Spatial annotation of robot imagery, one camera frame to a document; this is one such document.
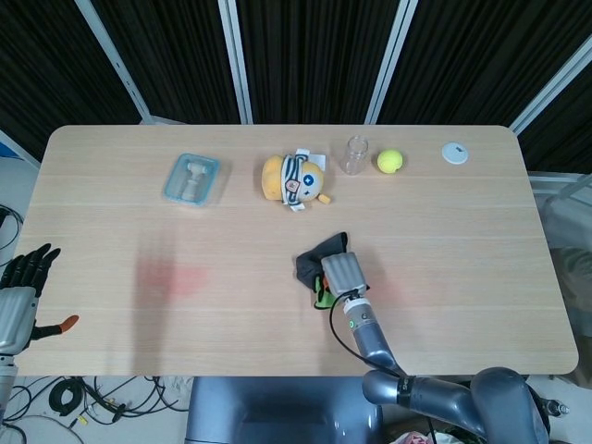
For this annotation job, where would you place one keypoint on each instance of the clear plastic jar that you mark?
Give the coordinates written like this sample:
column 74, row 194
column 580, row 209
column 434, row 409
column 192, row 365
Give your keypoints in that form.
column 355, row 157

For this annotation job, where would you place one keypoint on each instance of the left silver and black robot hand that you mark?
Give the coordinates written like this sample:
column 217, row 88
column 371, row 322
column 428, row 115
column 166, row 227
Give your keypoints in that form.
column 16, row 314

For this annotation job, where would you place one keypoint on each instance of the right silver and black robot hand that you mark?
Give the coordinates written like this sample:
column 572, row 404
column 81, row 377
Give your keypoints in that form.
column 344, row 273

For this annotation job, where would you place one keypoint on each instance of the white partition frame post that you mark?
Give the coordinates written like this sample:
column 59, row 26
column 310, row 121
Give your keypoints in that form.
column 118, row 60
column 237, row 60
column 392, row 60
column 552, row 78

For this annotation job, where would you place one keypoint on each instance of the white round lid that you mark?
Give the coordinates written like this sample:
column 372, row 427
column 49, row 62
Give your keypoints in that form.
column 454, row 153

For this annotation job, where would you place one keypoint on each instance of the clear container with blue lid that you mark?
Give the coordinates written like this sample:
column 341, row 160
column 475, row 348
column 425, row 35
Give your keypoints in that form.
column 192, row 179

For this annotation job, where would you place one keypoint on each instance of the yellow-green tennis ball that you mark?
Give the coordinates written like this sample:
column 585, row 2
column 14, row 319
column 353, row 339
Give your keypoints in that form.
column 389, row 161

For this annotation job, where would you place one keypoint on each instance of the yellow plush toy with scarf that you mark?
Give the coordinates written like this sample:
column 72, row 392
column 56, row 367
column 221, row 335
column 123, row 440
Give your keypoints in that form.
column 274, row 178

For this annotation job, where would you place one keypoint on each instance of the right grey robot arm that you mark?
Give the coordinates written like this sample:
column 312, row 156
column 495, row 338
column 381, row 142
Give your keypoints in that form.
column 370, row 335

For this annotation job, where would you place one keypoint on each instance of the grey-blue robot torso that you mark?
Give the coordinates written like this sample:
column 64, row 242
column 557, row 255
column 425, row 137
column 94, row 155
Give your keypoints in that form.
column 277, row 411

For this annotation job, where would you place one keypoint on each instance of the dark grey cleaning cloth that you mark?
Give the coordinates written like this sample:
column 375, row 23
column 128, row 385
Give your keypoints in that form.
column 309, row 266

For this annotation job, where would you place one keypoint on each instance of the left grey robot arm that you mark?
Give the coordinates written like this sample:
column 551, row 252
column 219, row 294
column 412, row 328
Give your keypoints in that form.
column 7, row 381

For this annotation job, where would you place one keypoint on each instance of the white object inside container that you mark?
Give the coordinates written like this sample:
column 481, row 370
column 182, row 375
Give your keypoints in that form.
column 193, row 178

